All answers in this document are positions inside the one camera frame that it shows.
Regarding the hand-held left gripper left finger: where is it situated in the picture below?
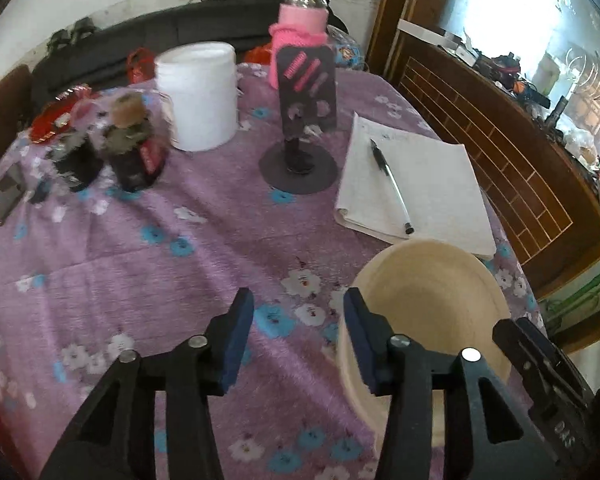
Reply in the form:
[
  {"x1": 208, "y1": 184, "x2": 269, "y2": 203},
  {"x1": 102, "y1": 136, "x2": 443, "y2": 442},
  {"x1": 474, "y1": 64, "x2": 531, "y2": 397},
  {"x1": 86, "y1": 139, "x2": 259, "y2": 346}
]
[{"x1": 40, "y1": 287, "x2": 255, "y2": 480}]

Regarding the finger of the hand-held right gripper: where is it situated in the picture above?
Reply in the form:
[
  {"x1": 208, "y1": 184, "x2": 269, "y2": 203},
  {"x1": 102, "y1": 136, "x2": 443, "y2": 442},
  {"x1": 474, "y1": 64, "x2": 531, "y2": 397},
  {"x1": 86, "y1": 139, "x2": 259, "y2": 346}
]
[{"x1": 492, "y1": 317, "x2": 595, "y2": 413}]

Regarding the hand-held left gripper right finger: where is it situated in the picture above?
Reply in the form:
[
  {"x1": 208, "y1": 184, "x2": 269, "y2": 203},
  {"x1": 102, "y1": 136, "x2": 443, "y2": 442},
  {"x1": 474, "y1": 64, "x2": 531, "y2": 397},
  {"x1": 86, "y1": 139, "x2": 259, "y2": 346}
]
[{"x1": 344, "y1": 287, "x2": 563, "y2": 480}]

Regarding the cream plastic bowl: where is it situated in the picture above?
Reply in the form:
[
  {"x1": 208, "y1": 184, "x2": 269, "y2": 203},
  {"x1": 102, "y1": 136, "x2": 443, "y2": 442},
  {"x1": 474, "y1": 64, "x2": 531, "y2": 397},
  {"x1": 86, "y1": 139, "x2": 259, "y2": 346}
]
[{"x1": 336, "y1": 240, "x2": 512, "y2": 457}]

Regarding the green and white box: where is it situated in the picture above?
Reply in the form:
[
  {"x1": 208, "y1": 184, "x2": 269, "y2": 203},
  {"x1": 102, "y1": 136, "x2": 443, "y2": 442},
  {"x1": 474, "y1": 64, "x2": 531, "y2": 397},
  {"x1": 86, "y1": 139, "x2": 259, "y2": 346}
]
[{"x1": 539, "y1": 255, "x2": 600, "y2": 332}]

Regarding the purple floral tablecloth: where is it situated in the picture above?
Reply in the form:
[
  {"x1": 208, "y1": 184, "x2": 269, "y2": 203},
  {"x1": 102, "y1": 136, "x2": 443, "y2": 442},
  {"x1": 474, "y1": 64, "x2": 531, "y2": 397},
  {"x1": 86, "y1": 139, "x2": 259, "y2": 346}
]
[{"x1": 0, "y1": 62, "x2": 548, "y2": 480}]

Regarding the black ballpoint pen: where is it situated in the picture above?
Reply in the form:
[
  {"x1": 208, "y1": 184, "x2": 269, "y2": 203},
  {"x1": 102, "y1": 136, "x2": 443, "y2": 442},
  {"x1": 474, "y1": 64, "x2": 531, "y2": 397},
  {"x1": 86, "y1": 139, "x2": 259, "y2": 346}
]
[{"x1": 370, "y1": 139, "x2": 415, "y2": 235}]

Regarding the white paper notebook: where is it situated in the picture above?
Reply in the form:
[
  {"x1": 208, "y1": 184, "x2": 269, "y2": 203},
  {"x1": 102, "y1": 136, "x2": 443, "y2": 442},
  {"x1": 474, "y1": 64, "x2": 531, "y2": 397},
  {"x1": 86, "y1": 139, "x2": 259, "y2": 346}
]
[{"x1": 334, "y1": 111, "x2": 497, "y2": 260}]

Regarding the brown wooden cabinet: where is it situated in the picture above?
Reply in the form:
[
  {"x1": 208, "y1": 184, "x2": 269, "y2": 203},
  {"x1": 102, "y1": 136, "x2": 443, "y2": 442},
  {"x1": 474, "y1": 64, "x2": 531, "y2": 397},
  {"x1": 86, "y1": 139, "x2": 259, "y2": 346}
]
[{"x1": 397, "y1": 42, "x2": 600, "y2": 302}]

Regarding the dark jar with cork lid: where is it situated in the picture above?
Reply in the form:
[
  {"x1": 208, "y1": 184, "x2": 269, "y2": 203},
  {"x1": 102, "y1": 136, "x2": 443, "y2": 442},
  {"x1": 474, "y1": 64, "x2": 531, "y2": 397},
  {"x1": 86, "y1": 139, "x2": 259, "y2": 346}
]
[{"x1": 102, "y1": 94, "x2": 169, "y2": 192}]

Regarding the small dark jar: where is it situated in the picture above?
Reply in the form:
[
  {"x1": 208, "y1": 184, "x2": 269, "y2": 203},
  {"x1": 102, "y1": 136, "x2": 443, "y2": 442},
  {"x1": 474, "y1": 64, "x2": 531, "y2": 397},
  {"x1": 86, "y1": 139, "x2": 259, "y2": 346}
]
[{"x1": 49, "y1": 130, "x2": 102, "y2": 192}]

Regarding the white plastic jar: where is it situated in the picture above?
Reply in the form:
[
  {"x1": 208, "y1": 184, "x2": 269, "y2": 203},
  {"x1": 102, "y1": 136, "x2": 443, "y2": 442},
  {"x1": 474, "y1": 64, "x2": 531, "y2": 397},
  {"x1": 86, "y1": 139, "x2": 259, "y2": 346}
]
[{"x1": 155, "y1": 42, "x2": 240, "y2": 153}]

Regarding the black flashlight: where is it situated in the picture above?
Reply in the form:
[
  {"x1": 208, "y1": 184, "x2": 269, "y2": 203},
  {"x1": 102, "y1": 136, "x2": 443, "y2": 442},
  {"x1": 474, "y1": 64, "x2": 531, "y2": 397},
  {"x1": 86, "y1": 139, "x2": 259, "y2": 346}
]
[{"x1": 545, "y1": 96, "x2": 569, "y2": 127}]

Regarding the black phone stand pink pattern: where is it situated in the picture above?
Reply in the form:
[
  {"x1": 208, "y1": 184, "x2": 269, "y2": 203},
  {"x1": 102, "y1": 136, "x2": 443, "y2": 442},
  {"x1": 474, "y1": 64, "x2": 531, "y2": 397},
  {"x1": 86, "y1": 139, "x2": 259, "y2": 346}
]
[{"x1": 258, "y1": 45, "x2": 340, "y2": 195}]

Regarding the dark phone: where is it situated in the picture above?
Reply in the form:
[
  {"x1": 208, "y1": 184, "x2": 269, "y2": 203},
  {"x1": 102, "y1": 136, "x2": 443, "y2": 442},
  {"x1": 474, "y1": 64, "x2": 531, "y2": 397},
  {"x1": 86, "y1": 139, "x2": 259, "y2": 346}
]
[{"x1": 0, "y1": 165, "x2": 27, "y2": 226}]

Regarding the red plastic bag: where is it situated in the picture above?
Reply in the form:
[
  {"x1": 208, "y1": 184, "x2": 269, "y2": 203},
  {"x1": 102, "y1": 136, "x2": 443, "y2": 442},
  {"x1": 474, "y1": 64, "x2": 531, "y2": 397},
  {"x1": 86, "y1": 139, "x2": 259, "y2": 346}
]
[{"x1": 126, "y1": 48, "x2": 157, "y2": 84}]

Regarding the clear plastic bag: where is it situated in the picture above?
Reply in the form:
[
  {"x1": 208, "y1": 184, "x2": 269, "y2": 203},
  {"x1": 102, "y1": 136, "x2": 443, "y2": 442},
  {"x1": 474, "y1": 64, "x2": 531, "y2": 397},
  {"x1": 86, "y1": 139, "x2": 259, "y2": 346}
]
[{"x1": 327, "y1": 25, "x2": 369, "y2": 69}]

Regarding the flat white box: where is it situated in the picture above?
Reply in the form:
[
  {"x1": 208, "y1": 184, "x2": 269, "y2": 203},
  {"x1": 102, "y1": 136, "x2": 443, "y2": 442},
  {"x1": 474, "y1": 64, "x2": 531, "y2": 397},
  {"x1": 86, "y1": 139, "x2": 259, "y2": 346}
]
[{"x1": 397, "y1": 19, "x2": 477, "y2": 59}]

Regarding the black sofa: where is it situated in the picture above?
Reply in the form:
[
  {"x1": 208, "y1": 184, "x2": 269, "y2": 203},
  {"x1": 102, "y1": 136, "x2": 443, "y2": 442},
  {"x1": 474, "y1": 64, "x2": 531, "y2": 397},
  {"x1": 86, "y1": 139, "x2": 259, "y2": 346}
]
[{"x1": 30, "y1": 0, "x2": 349, "y2": 107}]

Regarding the pink sleeved thermos bottle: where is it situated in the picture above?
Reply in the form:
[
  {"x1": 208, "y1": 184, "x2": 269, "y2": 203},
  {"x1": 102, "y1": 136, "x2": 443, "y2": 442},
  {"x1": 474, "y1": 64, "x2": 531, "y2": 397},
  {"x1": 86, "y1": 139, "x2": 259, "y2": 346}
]
[{"x1": 269, "y1": 0, "x2": 331, "y2": 86}]

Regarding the wooden door frame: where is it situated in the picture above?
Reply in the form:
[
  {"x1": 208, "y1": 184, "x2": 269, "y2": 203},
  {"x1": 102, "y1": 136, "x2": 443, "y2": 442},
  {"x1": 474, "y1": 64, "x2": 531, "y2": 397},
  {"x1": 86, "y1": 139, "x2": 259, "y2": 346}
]
[{"x1": 365, "y1": 0, "x2": 452, "y2": 77}]

